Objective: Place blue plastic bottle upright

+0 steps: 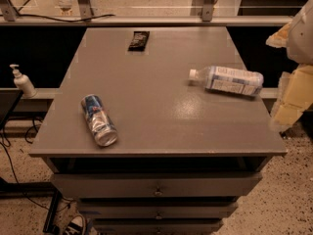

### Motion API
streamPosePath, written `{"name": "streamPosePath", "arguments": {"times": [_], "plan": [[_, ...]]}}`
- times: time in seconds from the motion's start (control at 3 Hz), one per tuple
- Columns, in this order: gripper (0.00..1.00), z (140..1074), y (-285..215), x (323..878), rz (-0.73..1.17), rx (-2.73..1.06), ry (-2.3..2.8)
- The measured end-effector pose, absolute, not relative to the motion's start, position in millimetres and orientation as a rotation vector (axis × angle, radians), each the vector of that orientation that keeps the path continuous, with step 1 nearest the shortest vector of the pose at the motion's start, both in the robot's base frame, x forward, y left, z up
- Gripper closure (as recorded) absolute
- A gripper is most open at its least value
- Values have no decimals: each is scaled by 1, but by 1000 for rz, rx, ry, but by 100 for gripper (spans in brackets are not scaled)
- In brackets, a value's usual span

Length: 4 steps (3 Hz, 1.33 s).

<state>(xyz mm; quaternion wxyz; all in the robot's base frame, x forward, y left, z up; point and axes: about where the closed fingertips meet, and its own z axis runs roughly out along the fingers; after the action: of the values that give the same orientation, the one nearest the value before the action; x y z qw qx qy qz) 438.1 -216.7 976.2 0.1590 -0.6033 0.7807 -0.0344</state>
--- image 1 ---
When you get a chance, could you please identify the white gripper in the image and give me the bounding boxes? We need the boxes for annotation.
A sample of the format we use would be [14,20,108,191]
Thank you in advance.
[266,0,313,132]

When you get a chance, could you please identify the clear blue-label plastic bottle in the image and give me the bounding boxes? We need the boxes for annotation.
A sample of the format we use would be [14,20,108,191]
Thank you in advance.
[189,66,264,97]

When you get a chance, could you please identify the white pump dispenser bottle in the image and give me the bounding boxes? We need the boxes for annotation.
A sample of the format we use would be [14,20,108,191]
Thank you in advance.
[10,64,36,98]

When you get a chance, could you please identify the grey drawer cabinet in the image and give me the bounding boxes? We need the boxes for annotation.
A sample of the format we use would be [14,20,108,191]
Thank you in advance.
[28,25,289,235]

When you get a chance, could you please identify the black snack packet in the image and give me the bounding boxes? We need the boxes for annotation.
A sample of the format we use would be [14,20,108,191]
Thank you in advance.
[128,31,150,52]

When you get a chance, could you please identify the top grey drawer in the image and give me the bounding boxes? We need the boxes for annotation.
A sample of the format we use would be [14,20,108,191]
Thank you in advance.
[51,172,262,199]

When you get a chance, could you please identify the grey drawer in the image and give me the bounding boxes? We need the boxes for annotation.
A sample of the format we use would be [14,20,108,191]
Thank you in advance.
[78,201,238,219]
[93,218,223,235]
[51,172,262,199]

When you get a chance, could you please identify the blue silver drink can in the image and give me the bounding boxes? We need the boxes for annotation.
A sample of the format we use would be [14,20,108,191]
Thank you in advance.
[81,94,117,147]

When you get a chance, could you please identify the bottom grey drawer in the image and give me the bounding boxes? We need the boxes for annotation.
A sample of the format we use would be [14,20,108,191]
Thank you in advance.
[93,218,223,235]

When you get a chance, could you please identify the middle grey drawer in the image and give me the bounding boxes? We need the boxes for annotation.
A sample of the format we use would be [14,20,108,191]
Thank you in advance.
[78,201,238,219]

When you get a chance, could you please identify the black and white sneaker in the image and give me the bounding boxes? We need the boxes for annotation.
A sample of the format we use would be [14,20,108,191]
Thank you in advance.
[63,215,87,235]

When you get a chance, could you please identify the black floor cable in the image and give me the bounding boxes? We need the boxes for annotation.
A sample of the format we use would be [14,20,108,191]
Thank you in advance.
[0,116,76,213]

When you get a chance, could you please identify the black cable on rail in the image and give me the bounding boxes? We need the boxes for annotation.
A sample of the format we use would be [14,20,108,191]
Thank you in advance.
[0,0,116,24]

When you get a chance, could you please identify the metal rail frame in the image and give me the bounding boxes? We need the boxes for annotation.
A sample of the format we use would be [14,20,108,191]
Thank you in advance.
[1,0,292,26]

